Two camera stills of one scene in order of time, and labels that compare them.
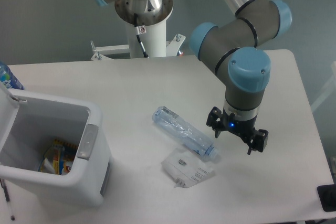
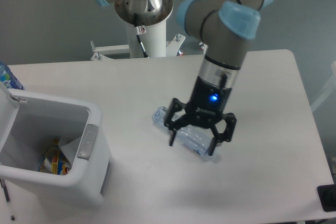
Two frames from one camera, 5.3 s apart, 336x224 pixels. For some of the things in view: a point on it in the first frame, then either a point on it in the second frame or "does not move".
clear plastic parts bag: (185, 168) → (69, 149)
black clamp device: (327, 194) does not move
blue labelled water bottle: (8, 78) does not move
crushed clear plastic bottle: (184, 132) does not move
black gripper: (257, 139) → (207, 102)
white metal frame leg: (331, 87) does not move
